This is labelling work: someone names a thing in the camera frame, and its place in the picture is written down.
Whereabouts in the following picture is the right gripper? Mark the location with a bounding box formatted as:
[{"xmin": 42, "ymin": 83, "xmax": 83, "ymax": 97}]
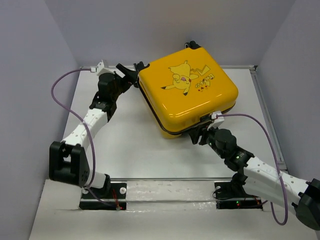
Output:
[{"xmin": 188, "ymin": 121, "xmax": 226, "ymax": 159}]

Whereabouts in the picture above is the yellow hard-shell suitcase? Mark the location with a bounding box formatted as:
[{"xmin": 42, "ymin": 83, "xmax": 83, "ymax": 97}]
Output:
[{"xmin": 134, "ymin": 40, "xmax": 239, "ymax": 139}]

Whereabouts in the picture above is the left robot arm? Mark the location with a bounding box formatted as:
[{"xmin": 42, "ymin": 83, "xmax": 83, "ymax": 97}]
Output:
[{"xmin": 49, "ymin": 61, "xmax": 138, "ymax": 198}]

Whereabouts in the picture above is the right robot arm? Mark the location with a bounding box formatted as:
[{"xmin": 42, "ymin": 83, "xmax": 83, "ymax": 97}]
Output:
[{"xmin": 189, "ymin": 127, "xmax": 320, "ymax": 231}]

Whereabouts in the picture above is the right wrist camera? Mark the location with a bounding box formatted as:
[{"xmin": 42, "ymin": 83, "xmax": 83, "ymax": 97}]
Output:
[{"xmin": 207, "ymin": 111, "xmax": 225, "ymax": 131}]

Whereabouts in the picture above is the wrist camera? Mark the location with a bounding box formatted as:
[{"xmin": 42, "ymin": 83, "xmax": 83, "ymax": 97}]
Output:
[
  {"xmin": 207, "ymin": 111, "xmax": 225, "ymax": 131},
  {"xmin": 90, "ymin": 60, "xmax": 110, "ymax": 76}
]

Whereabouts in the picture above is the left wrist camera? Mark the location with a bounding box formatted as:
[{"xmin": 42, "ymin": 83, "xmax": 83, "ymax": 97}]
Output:
[{"xmin": 90, "ymin": 60, "xmax": 110, "ymax": 76}]

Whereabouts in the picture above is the silver front rail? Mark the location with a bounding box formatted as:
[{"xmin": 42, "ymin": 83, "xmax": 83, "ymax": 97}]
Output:
[{"xmin": 51, "ymin": 176, "xmax": 235, "ymax": 182}]

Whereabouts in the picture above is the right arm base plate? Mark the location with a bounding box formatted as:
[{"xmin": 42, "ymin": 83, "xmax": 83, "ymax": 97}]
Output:
[{"xmin": 212, "ymin": 181, "xmax": 263, "ymax": 210}]

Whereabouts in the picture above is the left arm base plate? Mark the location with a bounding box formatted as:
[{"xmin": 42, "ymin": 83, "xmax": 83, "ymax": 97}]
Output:
[{"xmin": 79, "ymin": 181, "xmax": 127, "ymax": 211}]

